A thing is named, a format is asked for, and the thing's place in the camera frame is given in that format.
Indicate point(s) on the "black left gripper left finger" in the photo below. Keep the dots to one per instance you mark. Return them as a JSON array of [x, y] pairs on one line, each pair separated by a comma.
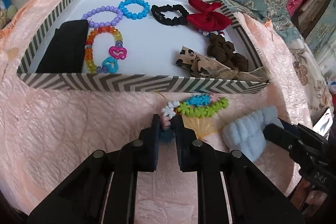
[[102, 189]]

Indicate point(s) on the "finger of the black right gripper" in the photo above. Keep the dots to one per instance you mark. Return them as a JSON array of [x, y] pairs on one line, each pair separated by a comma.
[[284, 123], [279, 136]]

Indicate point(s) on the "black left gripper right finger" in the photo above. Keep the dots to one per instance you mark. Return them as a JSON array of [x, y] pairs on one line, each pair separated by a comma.
[[231, 189]]

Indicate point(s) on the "light blue fluffy band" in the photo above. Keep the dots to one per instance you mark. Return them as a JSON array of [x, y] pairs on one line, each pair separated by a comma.
[[246, 133]]

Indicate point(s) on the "red velvet bow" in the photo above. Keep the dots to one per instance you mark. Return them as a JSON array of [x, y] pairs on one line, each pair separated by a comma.
[[207, 18]]

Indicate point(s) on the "black scrunchie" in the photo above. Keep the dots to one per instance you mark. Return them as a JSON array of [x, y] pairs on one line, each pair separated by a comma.
[[170, 15]]

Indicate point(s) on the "cream embroidered pillow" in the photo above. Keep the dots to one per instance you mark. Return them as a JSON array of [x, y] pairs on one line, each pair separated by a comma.
[[318, 96]]

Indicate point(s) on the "pink quilted bedspread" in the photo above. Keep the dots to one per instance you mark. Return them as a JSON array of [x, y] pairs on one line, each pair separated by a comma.
[[46, 134]]

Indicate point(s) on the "leopard print bow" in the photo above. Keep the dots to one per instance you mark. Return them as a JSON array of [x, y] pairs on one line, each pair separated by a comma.
[[205, 67]]

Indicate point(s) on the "black cloth item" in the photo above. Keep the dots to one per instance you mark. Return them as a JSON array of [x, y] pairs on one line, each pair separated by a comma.
[[66, 50]]

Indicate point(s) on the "striped black white box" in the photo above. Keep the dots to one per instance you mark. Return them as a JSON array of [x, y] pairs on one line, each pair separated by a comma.
[[150, 65]]

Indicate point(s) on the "green blue plush toy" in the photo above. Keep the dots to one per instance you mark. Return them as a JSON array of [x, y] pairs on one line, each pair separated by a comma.
[[9, 9]]

